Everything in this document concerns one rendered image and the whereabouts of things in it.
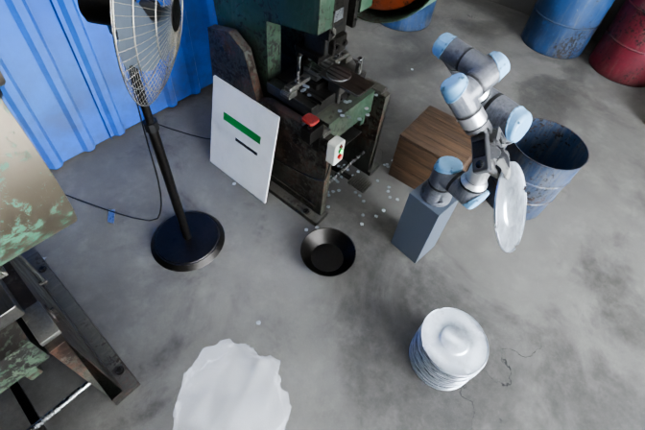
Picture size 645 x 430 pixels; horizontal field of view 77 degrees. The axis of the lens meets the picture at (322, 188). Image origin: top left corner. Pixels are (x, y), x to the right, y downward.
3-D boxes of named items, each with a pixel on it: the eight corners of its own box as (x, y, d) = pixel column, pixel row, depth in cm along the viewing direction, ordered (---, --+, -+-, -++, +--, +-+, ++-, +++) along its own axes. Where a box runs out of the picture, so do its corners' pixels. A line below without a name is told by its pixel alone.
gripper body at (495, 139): (508, 140, 121) (490, 109, 116) (504, 158, 116) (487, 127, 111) (483, 147, 126) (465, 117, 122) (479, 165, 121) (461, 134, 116)
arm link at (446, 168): (441, 168, 195) (449, 148, 185) (462, 186, 188) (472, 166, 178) (423, 178, 190) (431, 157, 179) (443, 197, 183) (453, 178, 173)
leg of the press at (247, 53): (328, 215, 240) (346, 89, 171) (315, 226, 234) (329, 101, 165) (224, 140, 274) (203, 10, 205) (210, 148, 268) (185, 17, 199)
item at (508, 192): (519, 149, 134) (521, 149, 134) (527, 226, 143) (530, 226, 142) (488, 182, 115) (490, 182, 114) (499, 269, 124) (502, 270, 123)
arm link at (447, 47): (482, 83, 158) (449, 19, 117) (505, 99, 152) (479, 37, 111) (461, 107, 160) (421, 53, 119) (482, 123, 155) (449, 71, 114)
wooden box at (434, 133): (467, 172, 272) (488, 133, 245) (441, 205, 251) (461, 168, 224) (416, 144, 286) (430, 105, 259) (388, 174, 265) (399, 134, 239)
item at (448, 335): (468, 302, 186) (468, 301, 185) (500, 367, 168) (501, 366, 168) (410, 315, 180) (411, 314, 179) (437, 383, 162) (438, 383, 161)
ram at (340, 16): (350, 48, 194) (360, -15, 172) (331, 60, 186) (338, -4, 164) (323, 35, 201) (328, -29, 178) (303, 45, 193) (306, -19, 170)
